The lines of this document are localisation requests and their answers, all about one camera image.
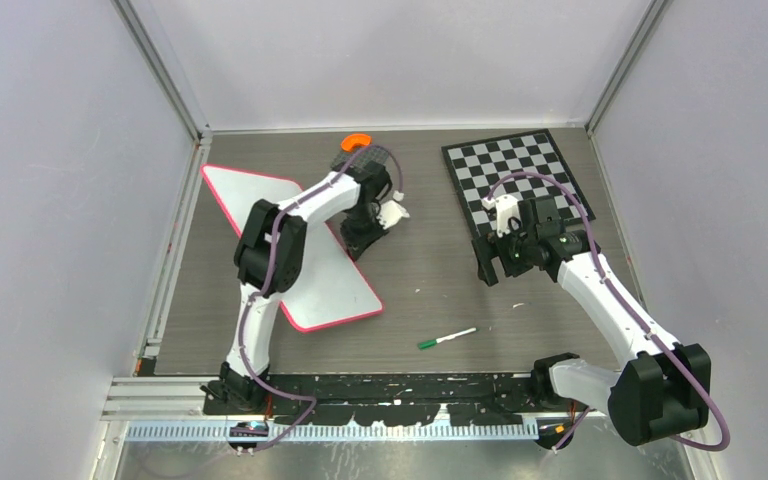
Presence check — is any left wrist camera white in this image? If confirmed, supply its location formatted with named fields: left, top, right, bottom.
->
left=376, top=190, right=410, bottom=230

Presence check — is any orange curved piece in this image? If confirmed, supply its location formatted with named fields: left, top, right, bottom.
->
left=340, top=133, right=372, bottom=153

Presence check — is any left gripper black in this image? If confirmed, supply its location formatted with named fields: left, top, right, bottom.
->
left=341, top=205, right=390, bottom=261

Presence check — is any black white chessboard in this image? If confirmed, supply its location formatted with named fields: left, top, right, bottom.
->
left=441, top=129, right=595, bottom=236

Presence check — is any green whiteboard marker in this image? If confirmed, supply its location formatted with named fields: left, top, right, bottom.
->
left=417, top=327, right=479, bottom=350

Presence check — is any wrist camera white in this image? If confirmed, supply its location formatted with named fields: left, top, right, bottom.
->
left=376, top=190, right=410, bottom=230
left=481, top=194, right=522, bottom=238

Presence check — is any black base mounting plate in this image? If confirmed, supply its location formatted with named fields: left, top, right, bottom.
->
left=201, top=373, right=585, bottom=427

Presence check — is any whiteboard with pink frame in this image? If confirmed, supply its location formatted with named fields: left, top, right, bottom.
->
left=202, top=164, right=384, bottom=333

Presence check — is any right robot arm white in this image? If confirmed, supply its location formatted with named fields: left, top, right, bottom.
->
left=472, top=195, right=711, bottom=446

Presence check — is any grey studded baseplate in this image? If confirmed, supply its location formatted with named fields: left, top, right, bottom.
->
left=330, top=144, right=389, bottom=175

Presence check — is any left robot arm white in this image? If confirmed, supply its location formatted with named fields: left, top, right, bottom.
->
left=201, top=163, right=409, bottom=414

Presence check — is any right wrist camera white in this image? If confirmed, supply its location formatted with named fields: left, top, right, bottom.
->
left=481, top=194, right=522, bottom=238

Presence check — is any aluminium slotted rail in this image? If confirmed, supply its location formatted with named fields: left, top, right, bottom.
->
left=125, top=418, right=539, bottom=443

